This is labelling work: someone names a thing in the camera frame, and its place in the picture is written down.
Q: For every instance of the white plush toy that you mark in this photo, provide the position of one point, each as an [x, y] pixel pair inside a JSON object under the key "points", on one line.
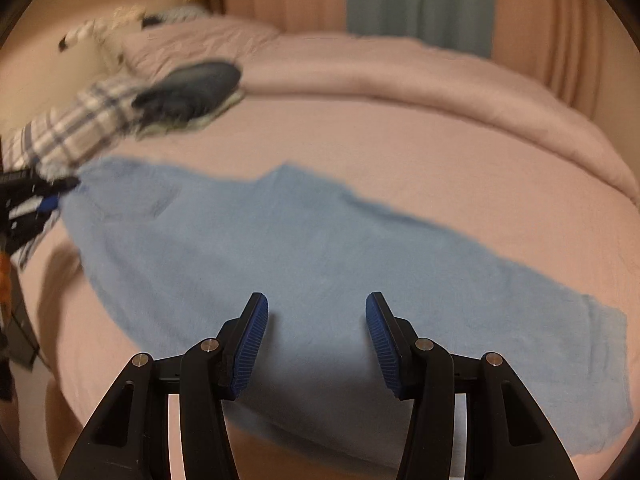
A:
{"points": [[107, 30]]}

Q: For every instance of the blue curtain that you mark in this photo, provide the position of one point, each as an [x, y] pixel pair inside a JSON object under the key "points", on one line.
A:
{"points": [[420, 0]]}

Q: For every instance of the blue checked cloth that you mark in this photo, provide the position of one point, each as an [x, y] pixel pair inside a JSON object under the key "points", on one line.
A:
{"points": [[175, 15]]}

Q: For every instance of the pink bed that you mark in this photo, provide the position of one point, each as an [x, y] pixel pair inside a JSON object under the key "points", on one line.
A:
{"points": [[400, 150]]}

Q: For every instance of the plaid grey white cloth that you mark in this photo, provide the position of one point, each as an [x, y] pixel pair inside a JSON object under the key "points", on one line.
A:
{"points": [[80, 125]]}

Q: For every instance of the folded dark denim jeans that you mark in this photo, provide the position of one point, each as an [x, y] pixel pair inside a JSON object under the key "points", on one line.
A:
{"points": [[195, 87]]}

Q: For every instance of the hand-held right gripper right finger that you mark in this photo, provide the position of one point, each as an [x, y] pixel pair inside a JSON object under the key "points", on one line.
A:
{"points": [[382, 350]]}

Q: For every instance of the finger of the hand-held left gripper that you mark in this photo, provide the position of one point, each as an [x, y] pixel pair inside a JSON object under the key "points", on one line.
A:
{"points": [[45, 184], [42, 206]]}

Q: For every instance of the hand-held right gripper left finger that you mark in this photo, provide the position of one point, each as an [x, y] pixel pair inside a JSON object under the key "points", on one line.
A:
{"points": [[250, 350]]}

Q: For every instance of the light blue denim pants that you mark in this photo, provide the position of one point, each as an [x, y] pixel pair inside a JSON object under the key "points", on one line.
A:
{"points": [[300, 240]]}

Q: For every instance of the folded light green cloth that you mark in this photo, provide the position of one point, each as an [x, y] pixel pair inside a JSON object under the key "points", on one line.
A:
{"points": [[220, 110]]}

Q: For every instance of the pink duvet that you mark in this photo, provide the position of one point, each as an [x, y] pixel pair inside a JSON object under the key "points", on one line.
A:
{"points": [[425, 90]]}

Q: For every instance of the pink pillow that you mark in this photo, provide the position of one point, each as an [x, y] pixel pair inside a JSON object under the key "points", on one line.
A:
{"points": [[200, 45]]}

